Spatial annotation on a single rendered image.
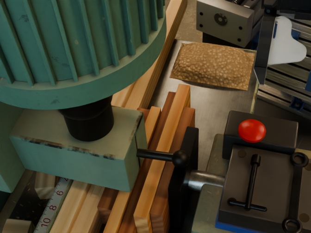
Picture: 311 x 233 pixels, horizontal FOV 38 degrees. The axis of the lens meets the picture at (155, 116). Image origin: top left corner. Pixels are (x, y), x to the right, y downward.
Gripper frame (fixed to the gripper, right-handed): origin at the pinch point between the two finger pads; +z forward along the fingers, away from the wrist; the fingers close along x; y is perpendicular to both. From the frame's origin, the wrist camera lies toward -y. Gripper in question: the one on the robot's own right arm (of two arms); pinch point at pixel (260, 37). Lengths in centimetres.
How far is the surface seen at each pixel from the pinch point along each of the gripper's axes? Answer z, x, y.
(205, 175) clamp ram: 11.0, 12.4, -3.8
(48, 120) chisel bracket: 12.7, 4.8, -21.3
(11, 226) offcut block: 18.1, 24.0, -30.2
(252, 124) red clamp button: 7.2, 6.3, 0.7
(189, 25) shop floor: -131, 106, -42
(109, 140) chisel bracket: 13.7, 5.0, -13.6
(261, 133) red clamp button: 8.2, 6.4, 1.8
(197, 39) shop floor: -122, 106, -36
